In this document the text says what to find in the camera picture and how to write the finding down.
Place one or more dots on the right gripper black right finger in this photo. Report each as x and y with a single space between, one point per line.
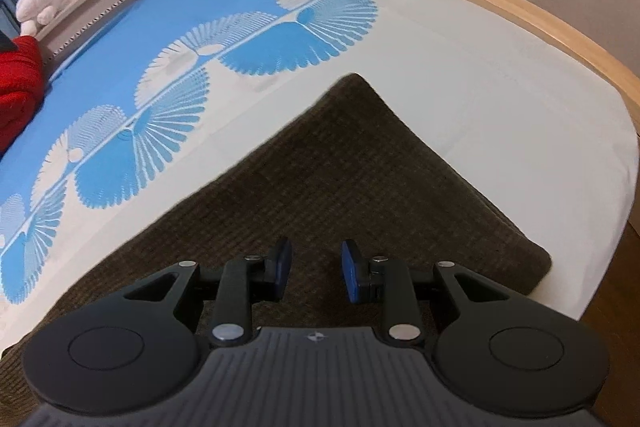
493 347

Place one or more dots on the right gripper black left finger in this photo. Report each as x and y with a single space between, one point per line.
142 343

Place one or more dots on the dark brown corduroy pants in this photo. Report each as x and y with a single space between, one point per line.
348 168

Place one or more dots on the red folded blanket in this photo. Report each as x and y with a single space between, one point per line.
22 88

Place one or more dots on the blue and white bedsheet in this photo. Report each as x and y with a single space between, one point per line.
163 97

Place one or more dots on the white plush toy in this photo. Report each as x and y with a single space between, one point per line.
35 14

